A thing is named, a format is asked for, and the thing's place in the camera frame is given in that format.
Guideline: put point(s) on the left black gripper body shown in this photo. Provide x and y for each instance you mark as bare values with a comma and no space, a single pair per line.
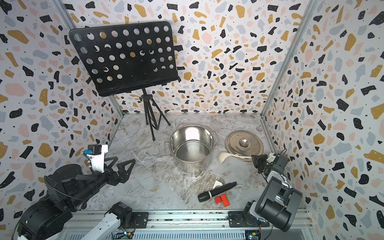
97,180

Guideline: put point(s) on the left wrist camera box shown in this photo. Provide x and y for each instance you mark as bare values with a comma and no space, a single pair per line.
95,155

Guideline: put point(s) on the green circuit board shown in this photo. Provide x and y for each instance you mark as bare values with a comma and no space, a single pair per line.
125,235
252,235

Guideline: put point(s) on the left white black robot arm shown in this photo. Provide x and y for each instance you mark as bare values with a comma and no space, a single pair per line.
68,191

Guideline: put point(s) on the right green circuit board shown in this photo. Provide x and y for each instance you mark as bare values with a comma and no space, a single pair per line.
252,235

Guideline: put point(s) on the red toy brick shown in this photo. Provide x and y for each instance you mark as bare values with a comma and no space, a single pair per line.
222,199

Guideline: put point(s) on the black microphone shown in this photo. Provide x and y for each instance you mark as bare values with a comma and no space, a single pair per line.
205,196

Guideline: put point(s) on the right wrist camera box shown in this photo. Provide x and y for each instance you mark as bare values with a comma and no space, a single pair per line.
271,157

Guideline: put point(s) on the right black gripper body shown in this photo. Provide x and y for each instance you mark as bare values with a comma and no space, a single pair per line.
262,164

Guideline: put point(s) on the cream toy brick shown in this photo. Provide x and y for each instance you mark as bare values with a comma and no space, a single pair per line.
217,184

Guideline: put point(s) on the stainless steel pot lid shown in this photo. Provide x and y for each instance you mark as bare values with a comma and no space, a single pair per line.
243,143

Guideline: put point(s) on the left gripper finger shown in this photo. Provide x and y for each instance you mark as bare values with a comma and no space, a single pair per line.
110,162
125,170

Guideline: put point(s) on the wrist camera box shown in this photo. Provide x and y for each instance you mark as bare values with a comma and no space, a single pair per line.
271,157
95,155

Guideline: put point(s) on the left green circuit board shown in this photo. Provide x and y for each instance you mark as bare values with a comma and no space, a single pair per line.
125,235

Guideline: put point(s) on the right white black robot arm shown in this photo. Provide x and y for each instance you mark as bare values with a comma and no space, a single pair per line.
279,202

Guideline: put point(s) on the black perforated music stand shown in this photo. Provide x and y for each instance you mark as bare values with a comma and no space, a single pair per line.
125,58

